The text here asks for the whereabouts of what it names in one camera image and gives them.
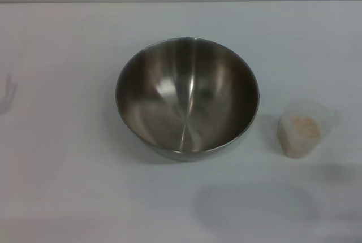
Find stainless steel mixing bowl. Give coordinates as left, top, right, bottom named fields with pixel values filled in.
left=115, top=37, right=260, bottom=162

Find white rice grains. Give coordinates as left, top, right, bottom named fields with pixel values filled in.
left=279, top=114, right=322, bottom=158

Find clear plastic measuring cup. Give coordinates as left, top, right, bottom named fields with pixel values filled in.
left=278, top=100, right=342, bottom=159

